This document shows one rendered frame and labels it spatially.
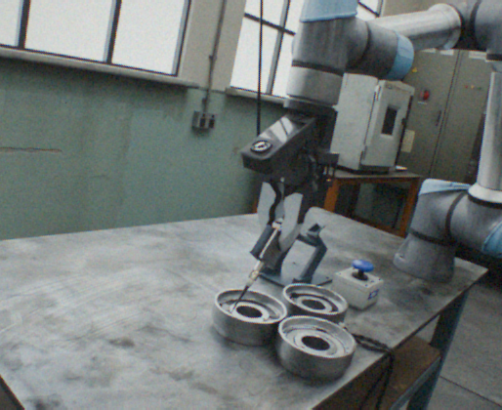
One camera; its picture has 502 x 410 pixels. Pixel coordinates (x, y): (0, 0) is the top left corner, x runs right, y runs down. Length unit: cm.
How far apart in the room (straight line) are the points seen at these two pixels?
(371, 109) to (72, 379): 259
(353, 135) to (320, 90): 233
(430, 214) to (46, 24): 174
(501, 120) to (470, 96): 350
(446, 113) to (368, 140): 174
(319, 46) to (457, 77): 396
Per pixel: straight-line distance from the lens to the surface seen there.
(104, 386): 53
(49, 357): 57
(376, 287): 87
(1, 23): 213
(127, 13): 241
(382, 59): 69
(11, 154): 211
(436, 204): 110
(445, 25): 99
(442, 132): 452
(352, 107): 296
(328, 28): 63
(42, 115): 213
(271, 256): 66
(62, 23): 224
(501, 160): 101
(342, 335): 67
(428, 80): 462
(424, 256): 112
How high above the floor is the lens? 112
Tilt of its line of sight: 13 degrees down
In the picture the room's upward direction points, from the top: 11 degrees clockwise
